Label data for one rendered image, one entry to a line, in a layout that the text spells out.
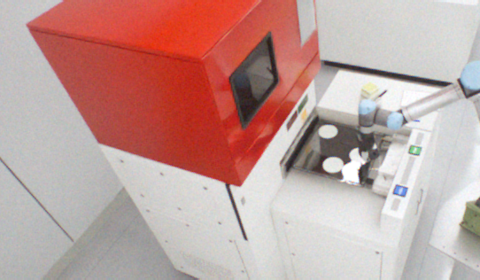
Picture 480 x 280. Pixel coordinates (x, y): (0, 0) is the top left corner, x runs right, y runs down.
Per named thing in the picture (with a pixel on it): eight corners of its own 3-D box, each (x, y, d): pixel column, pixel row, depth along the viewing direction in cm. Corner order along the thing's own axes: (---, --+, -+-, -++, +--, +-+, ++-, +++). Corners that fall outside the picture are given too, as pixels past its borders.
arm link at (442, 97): (486, 64, 185) (385, 113, 204) (485, 59, 175) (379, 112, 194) (499, 88, 183) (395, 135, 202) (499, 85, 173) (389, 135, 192)
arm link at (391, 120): (406, 114, 189) (383, 108, 193) (401, 112, 179) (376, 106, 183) (401, 131, 190) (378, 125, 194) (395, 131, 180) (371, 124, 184)
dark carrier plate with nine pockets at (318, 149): (295, 166, 213) (295, 165, 213) (321, 121, 234) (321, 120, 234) (360, 184, 201) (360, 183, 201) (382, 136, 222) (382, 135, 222)
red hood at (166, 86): (97, 143, 190) (24, 24, 148) (198, 46, 239) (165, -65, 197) (242, 189, 164) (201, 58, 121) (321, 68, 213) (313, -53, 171)
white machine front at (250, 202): (243, 239, 195) (224, 184, 166) (313, 123, 245) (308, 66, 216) (250, 241, 194) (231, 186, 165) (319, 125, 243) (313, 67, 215)
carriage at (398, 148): (372, 191, 203) (372, 188, 201) (393, 140, 225) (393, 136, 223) (388, 197, 200) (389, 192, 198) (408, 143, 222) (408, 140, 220)
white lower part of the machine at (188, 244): (178, 276, 277) (130, 199, 219) (241, 182, 327) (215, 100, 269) (274, 316, 252) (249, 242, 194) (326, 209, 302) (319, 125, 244)
